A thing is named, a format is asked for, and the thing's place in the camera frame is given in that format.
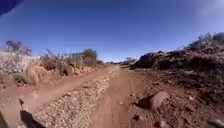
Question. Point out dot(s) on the dark rock mound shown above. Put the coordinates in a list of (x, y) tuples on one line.
[(148, 60)]

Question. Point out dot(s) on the reddish brown rock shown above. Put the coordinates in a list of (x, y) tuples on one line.
[(159, 99), (216, 122)]

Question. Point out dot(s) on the red dirt track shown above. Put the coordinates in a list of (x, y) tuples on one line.
[(113, 100)]

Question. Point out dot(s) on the rough red earth ground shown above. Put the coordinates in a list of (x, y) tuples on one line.
[(193, 86)]

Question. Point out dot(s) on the group of green bushes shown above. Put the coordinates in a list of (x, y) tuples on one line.
[(88, 56)]

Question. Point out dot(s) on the group of dark bushes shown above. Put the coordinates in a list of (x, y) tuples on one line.
[(208, 39)]

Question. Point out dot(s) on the tree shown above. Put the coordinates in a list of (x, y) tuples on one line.
[(15, 46)]

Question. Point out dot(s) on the row of reddish boulders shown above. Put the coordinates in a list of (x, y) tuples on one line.
[(40, 73)]

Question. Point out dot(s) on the dry grass strip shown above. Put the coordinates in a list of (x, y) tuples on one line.
[(76, 103)]

